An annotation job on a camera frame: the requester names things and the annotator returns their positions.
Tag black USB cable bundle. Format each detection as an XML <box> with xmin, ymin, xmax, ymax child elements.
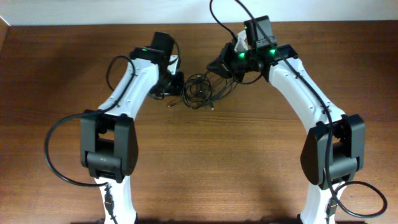
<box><xmin>181</xmin><ymin>70</ymin><xmax>240</xmax><ymax>111</ymax></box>

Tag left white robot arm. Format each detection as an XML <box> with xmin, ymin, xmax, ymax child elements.
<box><xmin>80</xmin><ymin>32</ymin><xmax>183</xmax><ymax>223</ymax></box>

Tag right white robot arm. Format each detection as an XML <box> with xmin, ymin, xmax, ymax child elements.
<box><xmin>207</xmin><ymin>16</ymin><xmax>365</xmax><ymax>223</ymax></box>

